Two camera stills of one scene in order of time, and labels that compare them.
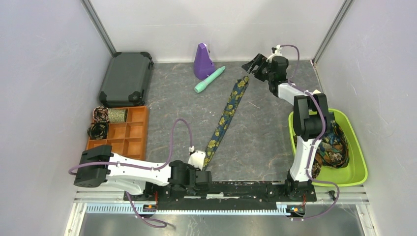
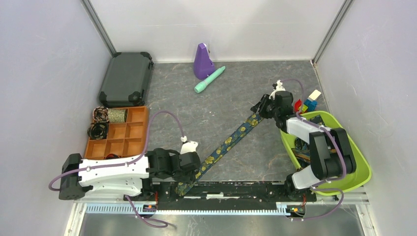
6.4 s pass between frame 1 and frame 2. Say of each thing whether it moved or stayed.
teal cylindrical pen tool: stayed
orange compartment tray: stayed
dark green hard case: stayed
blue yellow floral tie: moved
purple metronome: stayed
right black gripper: moved
